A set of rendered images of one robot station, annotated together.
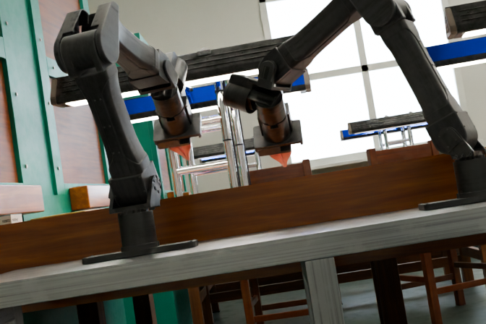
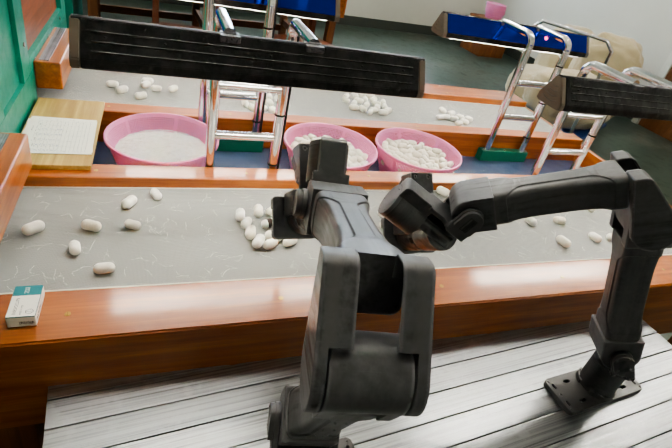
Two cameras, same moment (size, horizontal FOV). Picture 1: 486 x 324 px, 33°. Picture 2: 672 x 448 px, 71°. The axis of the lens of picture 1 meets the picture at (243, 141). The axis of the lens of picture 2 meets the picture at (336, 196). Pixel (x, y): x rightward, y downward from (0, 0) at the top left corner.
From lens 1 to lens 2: 139 cm
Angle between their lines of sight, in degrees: 46
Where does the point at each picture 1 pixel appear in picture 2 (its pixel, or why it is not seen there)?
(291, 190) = not seen: hidden behind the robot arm
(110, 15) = (429, 312)
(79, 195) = (49, 73)
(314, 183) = (441, 311)
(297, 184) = not seen: hidden behind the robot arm
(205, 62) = (315, 67)
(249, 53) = (371, 70)
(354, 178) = (475, 309)
